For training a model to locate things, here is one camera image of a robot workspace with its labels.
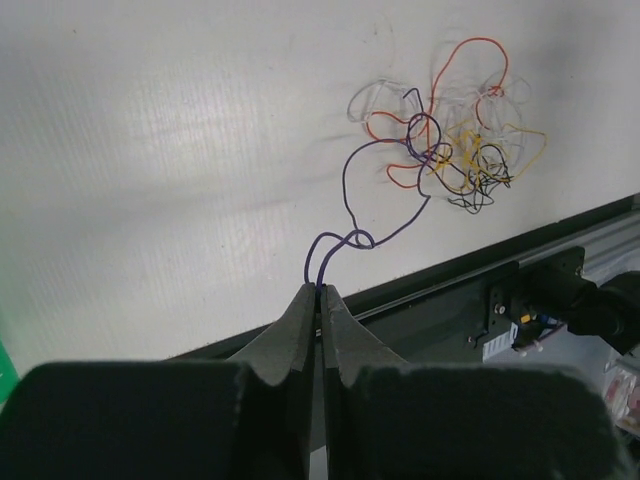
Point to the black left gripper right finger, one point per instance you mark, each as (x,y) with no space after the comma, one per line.
(349,351)

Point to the green plastic compartment tray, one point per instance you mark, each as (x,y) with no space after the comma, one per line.
(8,375)

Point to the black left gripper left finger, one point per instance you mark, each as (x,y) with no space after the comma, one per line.
(275,411)

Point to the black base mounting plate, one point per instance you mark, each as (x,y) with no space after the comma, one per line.
(470,308)

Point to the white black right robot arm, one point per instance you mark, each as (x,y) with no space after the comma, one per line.
(609,311)

